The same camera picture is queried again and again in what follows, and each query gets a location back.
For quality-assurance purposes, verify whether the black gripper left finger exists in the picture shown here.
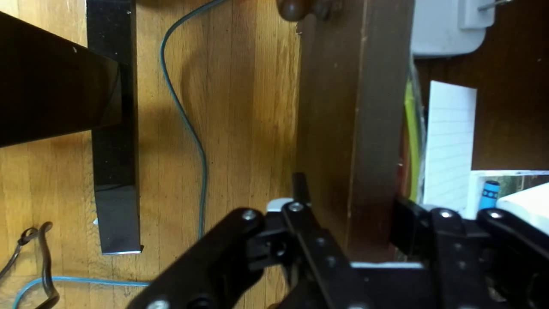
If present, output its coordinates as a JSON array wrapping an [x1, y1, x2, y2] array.
[[128, 170, 371, 309]]

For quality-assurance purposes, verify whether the thin dark cable loop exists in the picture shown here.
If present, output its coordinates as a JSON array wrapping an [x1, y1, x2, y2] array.
[[0, 222, 63, 309]]

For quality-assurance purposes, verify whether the teal cable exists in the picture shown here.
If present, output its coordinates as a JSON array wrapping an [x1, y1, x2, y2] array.
[[11, 0, 231, 309]]

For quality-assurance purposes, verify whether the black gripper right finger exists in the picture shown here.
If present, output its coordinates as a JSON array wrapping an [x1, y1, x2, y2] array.
[[392, 196, 549, 309]]

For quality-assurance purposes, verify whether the dark wooden drawer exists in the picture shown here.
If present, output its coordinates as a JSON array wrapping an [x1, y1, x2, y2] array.
[[277, 0, 549, 265]]

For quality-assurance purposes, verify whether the white to-do list notepad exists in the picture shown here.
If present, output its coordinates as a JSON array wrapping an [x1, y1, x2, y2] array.
[[419, 79, 479, 220]]

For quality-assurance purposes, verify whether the white printed product box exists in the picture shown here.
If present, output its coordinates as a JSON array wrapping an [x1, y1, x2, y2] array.
[[466, 169, 549, 237]]

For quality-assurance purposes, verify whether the white plastic charger device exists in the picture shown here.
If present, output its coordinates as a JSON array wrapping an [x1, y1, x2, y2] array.
[[411, 0, 497, 59]]

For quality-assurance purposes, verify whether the brass drawer knob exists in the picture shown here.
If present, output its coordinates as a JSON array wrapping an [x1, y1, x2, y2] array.
[[277, 0, 315, 24]]

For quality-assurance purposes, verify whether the black floor stand base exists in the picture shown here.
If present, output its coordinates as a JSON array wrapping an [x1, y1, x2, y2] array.
[[0, 0, 143, 254]]

